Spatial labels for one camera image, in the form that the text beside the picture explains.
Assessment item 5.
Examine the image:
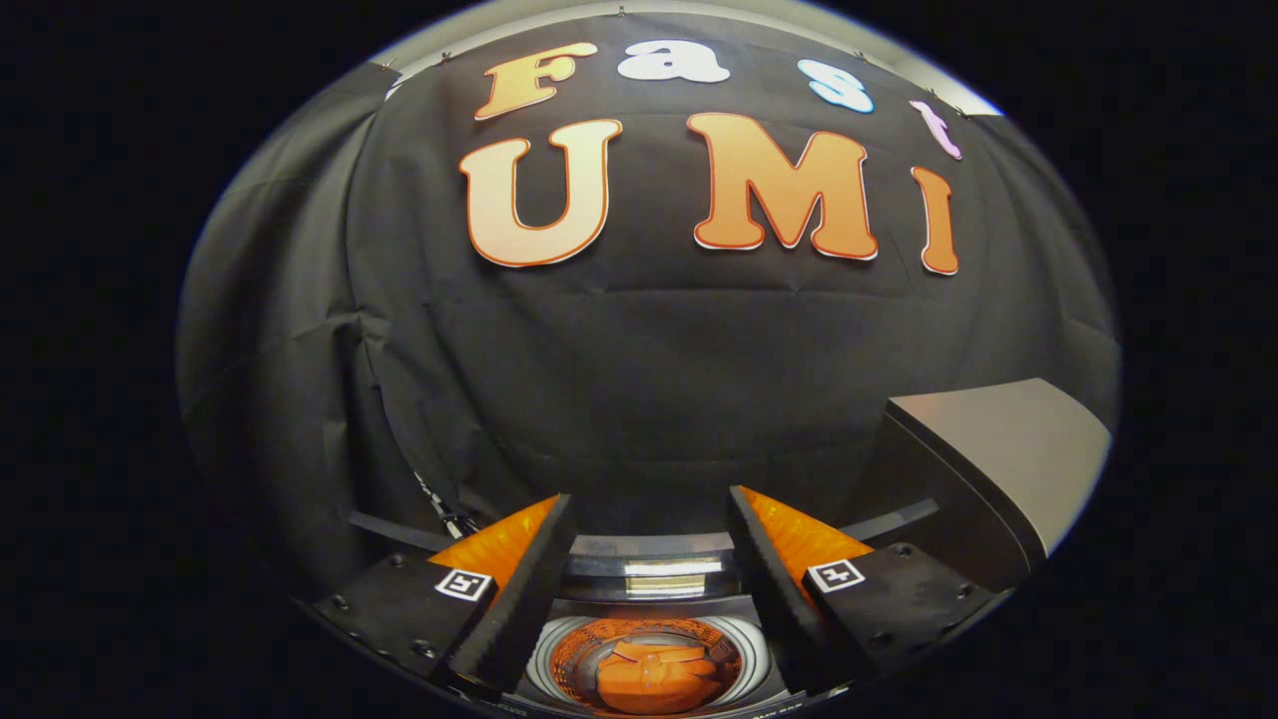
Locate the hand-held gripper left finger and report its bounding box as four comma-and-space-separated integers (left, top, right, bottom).
312, 492, 581, 700

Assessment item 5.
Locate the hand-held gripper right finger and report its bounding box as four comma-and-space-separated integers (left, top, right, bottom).
727, 485, 999, 698

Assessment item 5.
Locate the grey washing machine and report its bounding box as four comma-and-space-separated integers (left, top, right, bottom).
479, 594, 800, 719

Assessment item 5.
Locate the dark transparent washing machine lid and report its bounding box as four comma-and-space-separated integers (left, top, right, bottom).
347, 497, 942, 605

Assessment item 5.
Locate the yellow polo shirt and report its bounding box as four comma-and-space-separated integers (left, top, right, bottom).
596, 641, 722, 715

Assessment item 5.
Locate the grey box cabinet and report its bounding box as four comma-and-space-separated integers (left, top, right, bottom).
864, 377, 1112, 590

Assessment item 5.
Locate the thin black cable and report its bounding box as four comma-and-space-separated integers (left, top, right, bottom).
412, 469, 480, 540

